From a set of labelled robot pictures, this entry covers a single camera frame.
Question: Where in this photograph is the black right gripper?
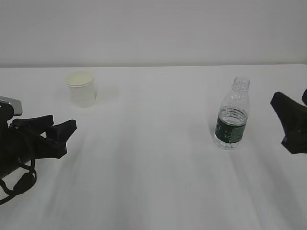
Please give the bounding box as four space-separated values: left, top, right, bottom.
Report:
271 89 307 154

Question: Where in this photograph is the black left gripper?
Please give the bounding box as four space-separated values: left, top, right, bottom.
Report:
4 115 77 163

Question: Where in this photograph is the white paper cup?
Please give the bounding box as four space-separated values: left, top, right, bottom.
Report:
67 71 95 108

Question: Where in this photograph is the clear plastic water bottle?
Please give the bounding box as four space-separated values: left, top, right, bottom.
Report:
214 77 250 150

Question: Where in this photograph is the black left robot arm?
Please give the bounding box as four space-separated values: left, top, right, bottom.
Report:
0 115 77 178

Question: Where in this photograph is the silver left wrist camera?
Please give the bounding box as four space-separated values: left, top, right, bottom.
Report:
0 96 23 116

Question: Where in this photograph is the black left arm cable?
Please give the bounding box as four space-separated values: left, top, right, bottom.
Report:
0 158 38 204

